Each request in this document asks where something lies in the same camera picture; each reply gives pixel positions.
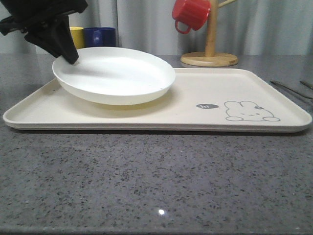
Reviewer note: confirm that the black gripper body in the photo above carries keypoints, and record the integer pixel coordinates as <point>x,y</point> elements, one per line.
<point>31,13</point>

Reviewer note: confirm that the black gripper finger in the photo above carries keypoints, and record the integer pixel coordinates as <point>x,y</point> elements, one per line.
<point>70,53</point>
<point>47,37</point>

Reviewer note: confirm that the white round plate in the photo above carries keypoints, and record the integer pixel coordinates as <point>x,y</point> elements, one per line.
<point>115,76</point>

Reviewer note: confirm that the silver fork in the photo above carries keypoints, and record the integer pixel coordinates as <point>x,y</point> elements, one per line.
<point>290,89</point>

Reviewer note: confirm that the yellow mug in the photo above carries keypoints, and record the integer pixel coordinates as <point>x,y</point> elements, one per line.
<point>78,37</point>

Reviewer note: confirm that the dark blue mug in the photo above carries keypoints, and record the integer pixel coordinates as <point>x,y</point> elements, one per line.
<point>100,37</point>

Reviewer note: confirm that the red mug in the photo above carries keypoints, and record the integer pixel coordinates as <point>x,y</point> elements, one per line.
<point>190,14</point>

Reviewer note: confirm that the wooden mug tree stand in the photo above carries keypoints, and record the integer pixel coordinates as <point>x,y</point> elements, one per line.
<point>210,58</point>

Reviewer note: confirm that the cream rabbit serving tray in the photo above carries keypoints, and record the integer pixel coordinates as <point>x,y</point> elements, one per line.
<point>223,100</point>

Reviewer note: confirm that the grey curtain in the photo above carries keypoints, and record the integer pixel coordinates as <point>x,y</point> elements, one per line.
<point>244,27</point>

